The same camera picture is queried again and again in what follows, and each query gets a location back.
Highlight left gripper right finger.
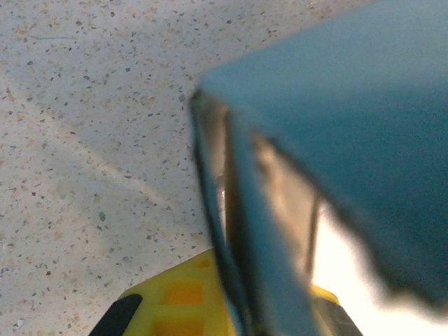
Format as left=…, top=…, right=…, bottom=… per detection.
left=311, top=285, right=361, bottom=336

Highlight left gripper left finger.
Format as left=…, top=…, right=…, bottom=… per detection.
left=89, top=248, right=232, bottom=336

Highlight white paper box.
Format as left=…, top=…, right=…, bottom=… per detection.
left=188, top=0, right=448, bottom=336

